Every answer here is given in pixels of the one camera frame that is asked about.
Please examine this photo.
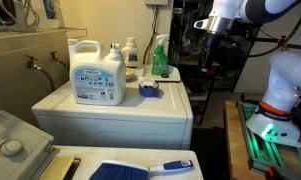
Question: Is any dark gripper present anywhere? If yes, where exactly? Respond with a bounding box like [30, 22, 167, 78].
[203, 30, 225, 73]

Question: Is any blue cup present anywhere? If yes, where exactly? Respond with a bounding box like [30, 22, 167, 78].
[138, 79, 160, 98]

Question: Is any black metal storage rack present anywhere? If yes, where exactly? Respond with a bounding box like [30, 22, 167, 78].
[168, 0, 262, 126]

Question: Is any green spray bottle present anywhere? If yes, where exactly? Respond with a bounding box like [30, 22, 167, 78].
[151, 33, 170, 76]

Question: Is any small white detergent bottle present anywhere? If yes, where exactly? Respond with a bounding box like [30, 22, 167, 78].
[121, 36, 140, 70]

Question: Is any beige bowl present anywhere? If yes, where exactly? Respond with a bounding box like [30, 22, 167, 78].
[124, 68, 137, 81]

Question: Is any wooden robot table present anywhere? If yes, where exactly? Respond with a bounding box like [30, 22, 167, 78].
[224, 99, 268, 180]

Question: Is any white front-load washing machine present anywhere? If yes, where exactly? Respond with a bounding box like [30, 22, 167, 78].
[31, 65, 195, 151]

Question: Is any large white detergent jug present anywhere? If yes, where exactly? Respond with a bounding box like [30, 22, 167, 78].
[67, 38, 127, 107]

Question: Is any white top-load washing machine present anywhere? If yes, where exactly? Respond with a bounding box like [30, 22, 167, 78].
[0, 109, 205, 180]

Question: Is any blue hand brush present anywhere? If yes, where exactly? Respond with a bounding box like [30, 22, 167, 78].
[88, 159, 195, 180]

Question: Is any blue packet on shelf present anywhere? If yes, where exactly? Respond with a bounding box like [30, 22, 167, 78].
[42, 0, 58, 20]

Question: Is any brass coloured dispenser flap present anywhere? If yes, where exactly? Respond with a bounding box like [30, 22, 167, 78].
[39, 154, 82, 180]

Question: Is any white washer control knob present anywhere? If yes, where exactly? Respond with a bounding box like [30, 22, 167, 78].
[0, 139, 25, 157]

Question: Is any black wall power cord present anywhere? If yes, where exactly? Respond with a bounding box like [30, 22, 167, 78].
[142, 5, 160, 66]

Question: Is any wall electrical box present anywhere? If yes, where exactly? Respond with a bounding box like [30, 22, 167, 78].
[144, 0, 170, 6]

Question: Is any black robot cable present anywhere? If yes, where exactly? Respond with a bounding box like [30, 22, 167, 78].
[248, 1, 301, 58]

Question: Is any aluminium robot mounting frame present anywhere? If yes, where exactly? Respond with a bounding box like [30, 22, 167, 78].
[236, 99, 301, 180]

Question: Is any wall water tap with hose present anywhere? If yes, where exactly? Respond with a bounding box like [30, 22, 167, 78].
[25, 54, 56, 92]
[48, 50, 70, 72]

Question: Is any wall shelf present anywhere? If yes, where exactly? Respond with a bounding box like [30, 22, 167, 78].
[0, 27, 88, 42]

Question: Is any bundle of white cables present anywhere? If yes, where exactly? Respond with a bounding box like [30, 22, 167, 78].
[0, 0, 41, 33]

